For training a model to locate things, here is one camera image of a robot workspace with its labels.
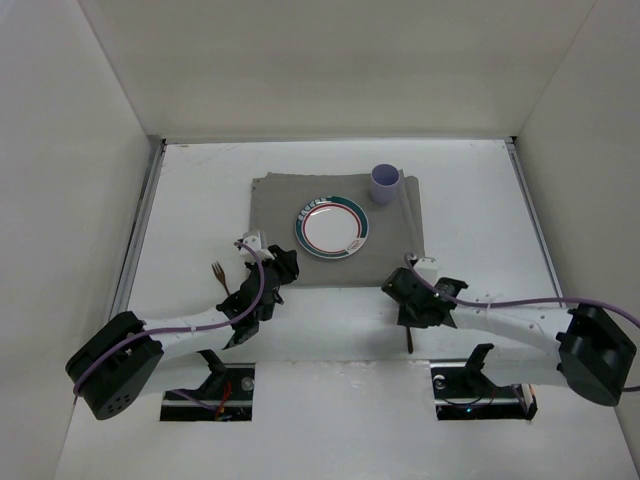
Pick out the brown wooden spoon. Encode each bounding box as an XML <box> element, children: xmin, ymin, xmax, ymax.
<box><xmin>405</xmin><ymin>327</ymin><xmax>414</xmax><ymax>355</ymax></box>

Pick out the brown wooden fork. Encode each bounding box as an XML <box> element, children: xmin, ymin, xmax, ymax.
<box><xmin>211</xmin><ymin>262</ymin><xmax>231</xmax><ymax>297</ymax></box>

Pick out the white plate green rim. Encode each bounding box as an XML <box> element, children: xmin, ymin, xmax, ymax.
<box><xmin>294</xmin><ymin>195</ymin><xmax>370</xmax><ymax>260</ymax></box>

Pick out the grey cloth placemat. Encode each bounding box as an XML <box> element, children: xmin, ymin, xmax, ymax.
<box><xmin>249</xmin><ymin>173</ymin><xmax>425</xmax><ymax>287</ymax></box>

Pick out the lilac plastic cup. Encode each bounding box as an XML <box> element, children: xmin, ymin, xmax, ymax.
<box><xmin>370</xmin><ymin>164</ymin><xmax>400</xmax><ymax>205</ymax></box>

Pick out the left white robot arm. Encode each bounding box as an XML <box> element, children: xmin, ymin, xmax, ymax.
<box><xmin>65</xmin><ymin>243</ymin><xmax>299</xmax><ymax>420</ymax></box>

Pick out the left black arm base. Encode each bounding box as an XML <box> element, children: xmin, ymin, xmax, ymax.
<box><xmin>159</xmin><ymin>351</ymin><xmax>255</xmax><ymax>423</ymax></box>

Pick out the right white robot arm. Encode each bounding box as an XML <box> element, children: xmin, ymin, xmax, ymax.
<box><xmin>381</xmin><ymin>268</ymin><xmax>637</xmax><ymax>407</ymax></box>

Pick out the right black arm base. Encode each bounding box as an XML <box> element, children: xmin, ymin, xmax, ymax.
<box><xmin>430</xmin><ymin>343</ymin><xmax>538</xmax><ymax>421</ymax></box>

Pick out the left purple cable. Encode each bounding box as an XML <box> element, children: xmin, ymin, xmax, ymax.
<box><xmin>73</xmin><ymin>240</ymin><xmax>266</xmax><ymax>397</ymax></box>

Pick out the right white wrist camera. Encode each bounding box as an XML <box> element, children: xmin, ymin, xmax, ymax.
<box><xmin>413</xmin><ymin>257</ymin><xmax>439</xmax><ymax>285</ymax></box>

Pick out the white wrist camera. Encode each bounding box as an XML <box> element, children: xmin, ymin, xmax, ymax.
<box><xmin>240</xmin><ymin>230</ymin><xmax>275</xmax><ymax>263</ymax></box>
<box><xmin>413</xmin><ymin>257</ymin><xmax>439</xmax><ymax>285</ymax></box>

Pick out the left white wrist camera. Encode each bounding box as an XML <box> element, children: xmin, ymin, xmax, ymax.
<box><xmin>240</xmin><ymin>230</ymin><xmax>275</xmax><ymax>263</ymax></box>

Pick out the left aluminium rail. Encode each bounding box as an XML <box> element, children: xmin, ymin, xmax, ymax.
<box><xmin>107</xmin><ymin>135</ymin><xmax>166</xmax><ymax>319</ymax></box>

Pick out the aluminium rail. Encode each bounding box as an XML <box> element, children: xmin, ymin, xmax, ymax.
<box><xmin>107</xmin><ymin>135</ymin><xmax>166</xmax><ymax>319</ymax></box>
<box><xmin>504</xmin><ymin>137</ymin><xmax>562</xmax><ymax>296</ymax></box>

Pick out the right aluminium rail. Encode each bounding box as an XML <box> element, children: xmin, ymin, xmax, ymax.
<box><xmin>504</xmin><ymin>137</ymin><xmax>562</xmax><ymax>296</ymax></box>

